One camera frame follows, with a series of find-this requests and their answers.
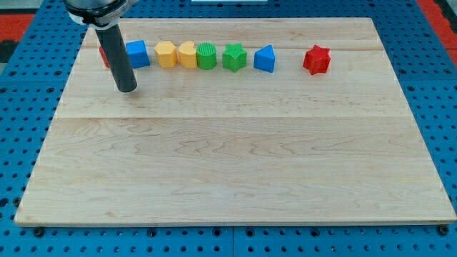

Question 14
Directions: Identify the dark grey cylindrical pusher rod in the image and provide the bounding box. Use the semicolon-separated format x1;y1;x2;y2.
96;25;137;93

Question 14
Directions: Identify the red circle block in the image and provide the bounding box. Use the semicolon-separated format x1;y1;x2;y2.
99;46;110;69

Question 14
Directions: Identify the blue cube block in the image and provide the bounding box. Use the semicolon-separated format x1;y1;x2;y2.
126;40;150;69

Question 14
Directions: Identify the yellow hexagon block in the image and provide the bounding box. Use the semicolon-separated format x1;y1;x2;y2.
154;41;178;68

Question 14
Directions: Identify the yellow heart block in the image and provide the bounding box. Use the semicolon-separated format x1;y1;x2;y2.
178;41;197;69

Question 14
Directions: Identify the green cylinder block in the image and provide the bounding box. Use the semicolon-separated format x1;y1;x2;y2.
196;42;217;70

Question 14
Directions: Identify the green star block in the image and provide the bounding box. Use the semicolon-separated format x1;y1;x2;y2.
222;43;247;72

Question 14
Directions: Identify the light wooden board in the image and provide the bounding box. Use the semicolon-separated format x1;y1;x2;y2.
15;18;456;227

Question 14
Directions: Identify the blue triangle block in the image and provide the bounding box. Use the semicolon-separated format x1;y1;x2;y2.
253;45;276;73

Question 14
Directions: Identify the red star block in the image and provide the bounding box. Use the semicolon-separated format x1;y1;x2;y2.
303;45;331;75

